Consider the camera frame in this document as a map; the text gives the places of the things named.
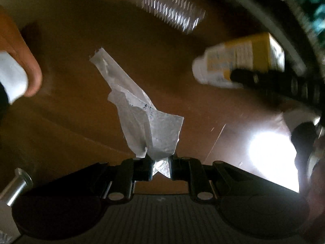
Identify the person's bare leg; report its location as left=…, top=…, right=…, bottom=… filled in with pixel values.
left=0, top=5, right=43, bottom=97

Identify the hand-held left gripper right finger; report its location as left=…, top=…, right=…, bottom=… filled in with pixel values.
left=170, top=155, right=226, bottom=205

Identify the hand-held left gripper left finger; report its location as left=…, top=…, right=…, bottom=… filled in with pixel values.
left=100, top=156, right=153, bottom=205

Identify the white yellow label bottle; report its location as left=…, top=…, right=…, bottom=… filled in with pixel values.
left=192, top=32, right=285, bottom=89

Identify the teal printed bag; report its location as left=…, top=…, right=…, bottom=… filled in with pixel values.
left=277, top=0, right=325, bottom=46

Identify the white cloth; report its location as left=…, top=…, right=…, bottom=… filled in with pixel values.
left=0, top=51, right=28, bottom=105

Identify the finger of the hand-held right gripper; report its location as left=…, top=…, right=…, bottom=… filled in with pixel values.
left=230, top=68, right=325, bottom=105

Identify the torn white paper wrapper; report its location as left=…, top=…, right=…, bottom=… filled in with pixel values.
left=89, top=47, right=184, bottom=179

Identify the clear ribbed plastic cup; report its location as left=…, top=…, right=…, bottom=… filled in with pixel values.
left=120, top=0, right=206, bottom=35

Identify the silver metal cylinder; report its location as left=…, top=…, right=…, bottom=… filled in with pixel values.
left=0, top=168, right=34, bottom=207

